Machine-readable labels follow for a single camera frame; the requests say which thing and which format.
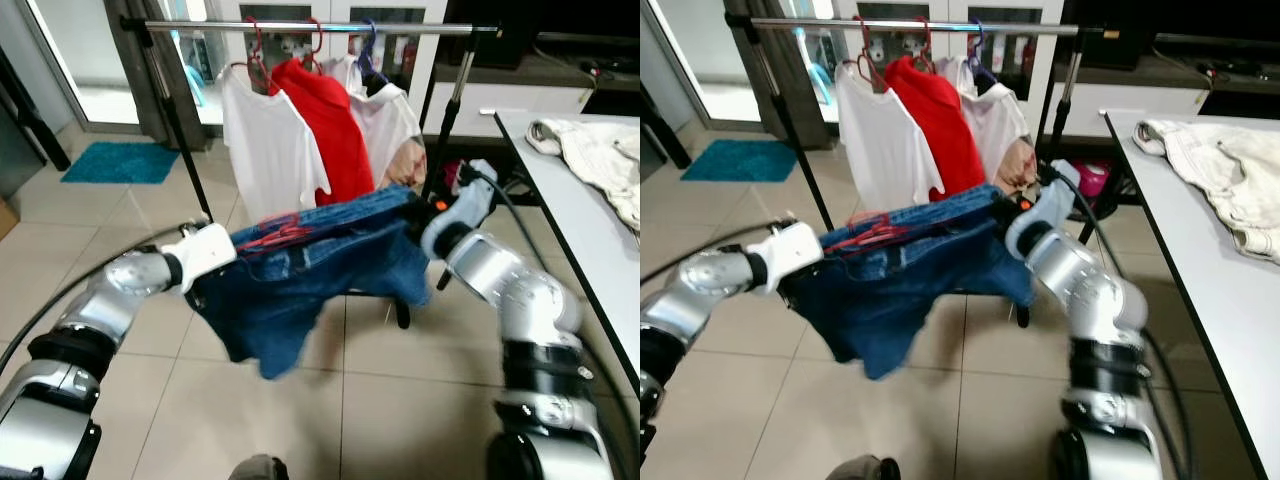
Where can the cream white jeans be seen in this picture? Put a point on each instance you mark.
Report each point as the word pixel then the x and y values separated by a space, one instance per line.
pixel 600 160
pixel 1220 170

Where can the grey robot foot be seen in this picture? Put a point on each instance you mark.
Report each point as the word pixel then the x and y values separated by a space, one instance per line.
pixel 258 470
pixel 862 470

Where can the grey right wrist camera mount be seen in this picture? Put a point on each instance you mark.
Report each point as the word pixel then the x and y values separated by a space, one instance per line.
pixel 470 195
pixel 1055 195

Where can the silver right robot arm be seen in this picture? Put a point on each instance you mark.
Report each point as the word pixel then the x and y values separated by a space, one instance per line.
pixel 1090 285
pixel 510 280

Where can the red t-shirt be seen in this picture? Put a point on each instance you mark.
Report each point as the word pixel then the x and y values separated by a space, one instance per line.
pixel 325 130
pixel 935 125

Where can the teal floor mat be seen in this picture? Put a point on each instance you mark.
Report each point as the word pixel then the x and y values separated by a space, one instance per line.
pixel 120 163
pixel 740 162

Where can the white grey water dispenser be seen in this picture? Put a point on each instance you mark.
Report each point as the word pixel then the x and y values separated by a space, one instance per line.
pixel 190 70
pixel 812 70

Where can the white printed t-shirt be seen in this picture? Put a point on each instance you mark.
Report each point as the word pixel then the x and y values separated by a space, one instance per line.
pixel 1000 120
pixel 385 125

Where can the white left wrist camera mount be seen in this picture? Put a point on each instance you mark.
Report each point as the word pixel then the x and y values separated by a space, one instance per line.
pixel 205 250
pixel 790 252

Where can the red plastic clothes hanger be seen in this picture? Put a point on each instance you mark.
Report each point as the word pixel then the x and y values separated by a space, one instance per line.
pixel 870 62
pixel 870 238
pixel 258 62
pixel 318 45
pixel 928 45
pixel 275 238

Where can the blue plastic clothes hanger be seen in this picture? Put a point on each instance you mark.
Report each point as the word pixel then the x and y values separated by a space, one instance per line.
pixel 978 65
pixel 368 65

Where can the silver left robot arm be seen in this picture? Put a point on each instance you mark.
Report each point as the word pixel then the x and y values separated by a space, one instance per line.
pixel 700 285
pixel 110 290

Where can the blue denim jeans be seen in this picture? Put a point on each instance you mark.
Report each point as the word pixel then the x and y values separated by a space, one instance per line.
pixel 890 300
pixel 290 300

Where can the black desk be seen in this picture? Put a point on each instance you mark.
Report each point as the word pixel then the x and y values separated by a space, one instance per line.
pixel 30 110
pixel 650 150

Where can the pink container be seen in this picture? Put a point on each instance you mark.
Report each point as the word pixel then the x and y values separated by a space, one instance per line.
pixel 455 180
pixel 1092 185

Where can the black tv cabinet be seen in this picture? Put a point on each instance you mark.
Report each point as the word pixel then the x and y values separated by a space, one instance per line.
pixel 1200 60
pixel 560 50

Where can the metal clothes rack black legs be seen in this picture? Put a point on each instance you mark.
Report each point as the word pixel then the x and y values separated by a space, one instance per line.
pixel 210 26
pixel 810 24

